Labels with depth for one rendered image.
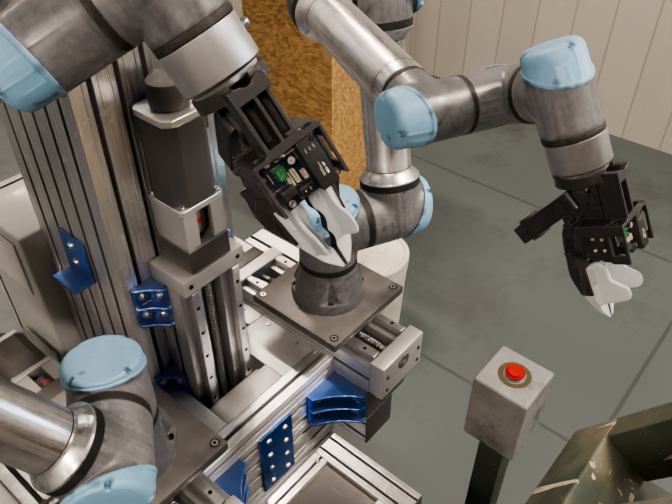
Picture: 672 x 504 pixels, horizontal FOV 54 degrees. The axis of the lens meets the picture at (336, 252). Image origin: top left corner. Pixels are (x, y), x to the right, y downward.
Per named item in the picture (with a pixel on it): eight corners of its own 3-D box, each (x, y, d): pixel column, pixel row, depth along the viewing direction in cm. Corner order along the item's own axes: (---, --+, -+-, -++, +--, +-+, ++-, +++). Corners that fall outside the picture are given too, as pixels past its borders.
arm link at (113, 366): (156, 374, 107) (140, 315, 99) (161, 443, 97) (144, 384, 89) (79, 389, 105) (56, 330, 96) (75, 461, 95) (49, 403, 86)
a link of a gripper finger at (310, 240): (340, 296, 61) (287, 219, 57) (316, 279, 67) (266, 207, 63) (366, 275, 62) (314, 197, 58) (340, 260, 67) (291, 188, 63)
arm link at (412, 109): (258, -54, 106) (406, 96, 74) (321, -62, 109) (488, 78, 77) (261, 16, 114) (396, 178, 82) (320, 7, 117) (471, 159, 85)
